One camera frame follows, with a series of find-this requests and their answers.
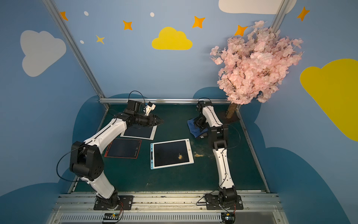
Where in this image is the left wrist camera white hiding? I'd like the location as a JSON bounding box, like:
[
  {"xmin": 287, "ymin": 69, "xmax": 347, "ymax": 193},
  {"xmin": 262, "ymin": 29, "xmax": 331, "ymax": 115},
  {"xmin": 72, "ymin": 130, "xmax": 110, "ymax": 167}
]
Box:
[{"xmin": 145, "ymin": 102, "xmax": 156, "ymax": 116}]

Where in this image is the right controller board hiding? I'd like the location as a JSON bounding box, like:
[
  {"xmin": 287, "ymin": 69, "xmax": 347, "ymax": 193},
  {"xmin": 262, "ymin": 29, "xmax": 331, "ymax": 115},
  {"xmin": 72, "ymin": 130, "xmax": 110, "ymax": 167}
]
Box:
[{"xmin": 221, "ymin": 212, "xmax": 235, "ymax": 224}]

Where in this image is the left controller board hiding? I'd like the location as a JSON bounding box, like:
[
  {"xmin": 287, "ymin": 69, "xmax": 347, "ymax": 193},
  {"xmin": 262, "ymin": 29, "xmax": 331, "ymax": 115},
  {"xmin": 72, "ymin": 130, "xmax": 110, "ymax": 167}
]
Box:
[{"xmin": 102, "ymin": 213, "xmax": 122, "ymax": 224}]

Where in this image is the white framed drawing tablet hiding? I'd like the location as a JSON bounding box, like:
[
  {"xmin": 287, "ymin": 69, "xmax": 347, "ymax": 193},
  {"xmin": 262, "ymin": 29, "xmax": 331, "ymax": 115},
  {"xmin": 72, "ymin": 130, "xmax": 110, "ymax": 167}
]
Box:
[{"xmin": 120, "ymin": 126, "xmax": 157, "ymax": 141}]

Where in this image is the grey blue wiping cloth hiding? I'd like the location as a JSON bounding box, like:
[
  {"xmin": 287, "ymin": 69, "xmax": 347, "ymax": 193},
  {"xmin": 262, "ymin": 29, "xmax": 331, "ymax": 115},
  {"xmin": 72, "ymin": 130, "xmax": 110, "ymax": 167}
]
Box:
[{"xmin": 187, "ymin": 119, "xmax": 208, "ymax": 139}]

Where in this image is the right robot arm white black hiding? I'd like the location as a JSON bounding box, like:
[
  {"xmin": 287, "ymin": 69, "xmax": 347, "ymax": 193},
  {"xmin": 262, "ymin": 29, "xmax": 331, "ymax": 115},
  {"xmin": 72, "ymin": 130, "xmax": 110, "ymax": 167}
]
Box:
[{"xmin": 194, "ymin": 100, "xmax": 237, "ymax": 209}]

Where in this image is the pink cherry blossom tree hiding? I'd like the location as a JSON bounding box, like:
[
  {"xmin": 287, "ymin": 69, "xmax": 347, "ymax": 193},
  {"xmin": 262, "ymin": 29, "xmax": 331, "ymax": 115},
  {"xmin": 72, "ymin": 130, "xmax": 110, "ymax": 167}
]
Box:
[{"xmin": 210, "ymin": 21, "xmax": 304, "ymax": 119}]

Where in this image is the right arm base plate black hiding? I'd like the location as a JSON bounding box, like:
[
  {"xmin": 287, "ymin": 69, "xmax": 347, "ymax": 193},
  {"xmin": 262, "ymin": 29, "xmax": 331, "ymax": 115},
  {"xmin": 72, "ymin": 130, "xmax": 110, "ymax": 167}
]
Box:
[{"xmin": 204, "ymin": 194, "xmax": 244, "ymax": 210}]

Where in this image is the controller board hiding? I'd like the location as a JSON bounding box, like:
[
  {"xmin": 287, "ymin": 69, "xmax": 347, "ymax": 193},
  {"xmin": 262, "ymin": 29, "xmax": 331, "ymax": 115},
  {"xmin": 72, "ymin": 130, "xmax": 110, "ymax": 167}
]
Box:
[
  {"xmin": 102, "ymin": 213, "xmax": 122, "ymax": 224},
  {"xmin": 221, "ymin": 212, "xmax": 235, "ymax": 224}
]

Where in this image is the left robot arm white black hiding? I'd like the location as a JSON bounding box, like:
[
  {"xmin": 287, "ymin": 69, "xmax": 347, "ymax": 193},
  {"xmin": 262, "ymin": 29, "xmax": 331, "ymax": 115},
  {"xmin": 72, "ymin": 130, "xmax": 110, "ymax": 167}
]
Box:
[{"xmin": 70, "ymin": 100, "xmax": 162, "ymax": 202}]

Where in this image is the red framed drawing tablet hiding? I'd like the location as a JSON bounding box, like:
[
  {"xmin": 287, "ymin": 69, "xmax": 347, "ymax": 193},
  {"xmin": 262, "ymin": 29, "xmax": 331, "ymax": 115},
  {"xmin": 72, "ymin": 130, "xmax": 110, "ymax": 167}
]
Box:
[{"xmin": 104, "ymin": 139, "xmax": 142, "ymax": 159}]

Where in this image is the aluminium mounting rail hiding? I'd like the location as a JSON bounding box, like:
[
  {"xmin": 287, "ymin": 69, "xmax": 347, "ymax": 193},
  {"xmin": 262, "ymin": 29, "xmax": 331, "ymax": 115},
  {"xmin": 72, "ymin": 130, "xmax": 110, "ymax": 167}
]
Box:
[{"xmin": 47, "ymin": 190, "xmax": 289, "ymax": 224}]

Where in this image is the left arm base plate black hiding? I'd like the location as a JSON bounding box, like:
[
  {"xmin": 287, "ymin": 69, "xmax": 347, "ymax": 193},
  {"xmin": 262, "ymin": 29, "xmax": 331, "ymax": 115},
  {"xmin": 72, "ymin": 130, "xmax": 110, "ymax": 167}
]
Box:
[{"xmin": 93, "ymin": 196, "xmax": 133, "ymax": 211}]

